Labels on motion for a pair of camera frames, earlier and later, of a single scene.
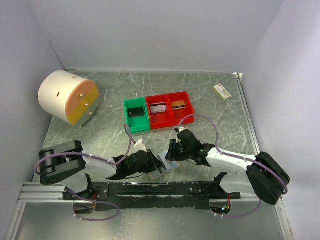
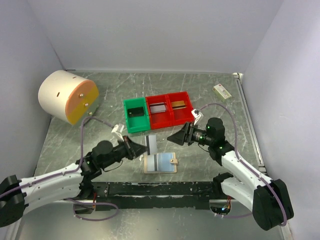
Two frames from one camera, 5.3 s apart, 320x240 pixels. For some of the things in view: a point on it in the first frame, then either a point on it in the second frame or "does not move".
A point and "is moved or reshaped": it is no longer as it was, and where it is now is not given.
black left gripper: [154, 163] -> [133, 149]
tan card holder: [170, 165] is moved or reshaped
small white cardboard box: [221, 92] does not move
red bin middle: [161, 119] does not move
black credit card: [135, 112] does not move
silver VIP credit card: [158, 107] does not move
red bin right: [180, 106] does not move
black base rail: [154, 195] does not move
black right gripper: [172, 154] -> [182, 136]
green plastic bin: [136, 123] does not move
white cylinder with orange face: [68, 98] does not move
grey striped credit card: [167, 164] -> [152, 144]
